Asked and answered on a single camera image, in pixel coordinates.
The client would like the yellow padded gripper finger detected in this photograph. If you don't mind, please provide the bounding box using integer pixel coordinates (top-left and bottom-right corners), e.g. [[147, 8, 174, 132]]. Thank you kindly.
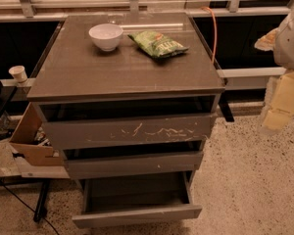
[[254, 28, 277, 51]]

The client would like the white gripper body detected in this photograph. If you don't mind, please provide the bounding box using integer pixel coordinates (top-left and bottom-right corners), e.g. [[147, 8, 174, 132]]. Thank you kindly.
[[273, 7, 294, 70]]

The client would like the grey bottom drawer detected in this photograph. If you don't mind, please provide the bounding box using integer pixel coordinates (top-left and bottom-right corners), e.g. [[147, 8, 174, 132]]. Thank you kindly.
[[73, 172, 202, 228]]

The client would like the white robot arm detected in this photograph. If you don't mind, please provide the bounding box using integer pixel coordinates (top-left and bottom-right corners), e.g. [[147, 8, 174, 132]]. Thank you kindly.
[[254, 6, 294, 135]]

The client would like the scratched grey top drawer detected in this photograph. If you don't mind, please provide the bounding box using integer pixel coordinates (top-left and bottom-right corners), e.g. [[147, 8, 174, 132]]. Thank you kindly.
[[43, 97, 217, 150]]

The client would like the grey drawer cabinet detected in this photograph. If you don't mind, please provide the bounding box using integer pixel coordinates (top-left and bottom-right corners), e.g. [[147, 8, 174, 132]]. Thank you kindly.
[[26, 12, 226, 181]]

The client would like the grey middle drawer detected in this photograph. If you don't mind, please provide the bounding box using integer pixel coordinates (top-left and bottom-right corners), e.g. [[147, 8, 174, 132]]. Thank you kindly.
[[65, 141, 203, 179]]

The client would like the metal railing beam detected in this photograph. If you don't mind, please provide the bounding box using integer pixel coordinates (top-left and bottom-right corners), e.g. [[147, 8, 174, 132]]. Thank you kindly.
[[218, 67, 285, 90]]

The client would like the green chip bag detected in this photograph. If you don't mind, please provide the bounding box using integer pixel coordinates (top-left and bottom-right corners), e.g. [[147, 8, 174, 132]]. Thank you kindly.
[[128, 30, 188, 59]]

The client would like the white ceramic bowl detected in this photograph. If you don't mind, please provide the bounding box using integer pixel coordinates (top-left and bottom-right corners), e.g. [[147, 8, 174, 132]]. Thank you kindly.
[[88, 23, 123, 52]]

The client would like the white paper cup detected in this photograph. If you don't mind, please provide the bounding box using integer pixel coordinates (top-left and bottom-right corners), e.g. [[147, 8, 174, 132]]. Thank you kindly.
[[9, 66, 27, 83]]

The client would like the brown cardboard box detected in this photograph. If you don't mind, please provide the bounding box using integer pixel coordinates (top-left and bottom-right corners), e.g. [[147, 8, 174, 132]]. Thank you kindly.
[[10, 104, 63, 166]]

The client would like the black stand leg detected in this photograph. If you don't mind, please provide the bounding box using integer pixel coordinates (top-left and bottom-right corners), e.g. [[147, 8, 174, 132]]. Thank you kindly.
[[33, 179, 50, 223]]

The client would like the orange cable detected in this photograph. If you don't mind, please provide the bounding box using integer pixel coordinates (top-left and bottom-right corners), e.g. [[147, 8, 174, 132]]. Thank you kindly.
[[201, 6, 219, 65]]

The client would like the black floor cable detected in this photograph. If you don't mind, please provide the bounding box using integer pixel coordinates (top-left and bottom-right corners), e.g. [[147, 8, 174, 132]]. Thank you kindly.
[[0, 169, 61, 235]]

